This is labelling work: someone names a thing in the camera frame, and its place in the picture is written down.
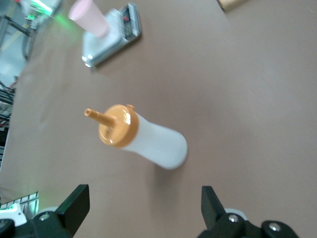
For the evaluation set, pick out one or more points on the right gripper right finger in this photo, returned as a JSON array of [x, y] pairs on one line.
[[213, 213]]

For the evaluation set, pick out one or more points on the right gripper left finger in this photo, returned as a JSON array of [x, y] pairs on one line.
[[74, 208]]

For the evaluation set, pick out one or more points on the sauce bottle with orange cap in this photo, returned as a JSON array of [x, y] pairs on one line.
[[153, 143]]

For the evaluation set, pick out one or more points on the pink plastic cup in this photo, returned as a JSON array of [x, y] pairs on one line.
[[89, 17]]

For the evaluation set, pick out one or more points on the brown table cover sheet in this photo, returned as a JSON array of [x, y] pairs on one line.
[[223, 99]]

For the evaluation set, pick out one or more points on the silver digital kitchen scale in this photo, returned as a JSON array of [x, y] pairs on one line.
[[119, 37]]

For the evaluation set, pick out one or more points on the wooden cutting board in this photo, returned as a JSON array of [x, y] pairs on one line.
[[232, 3]]

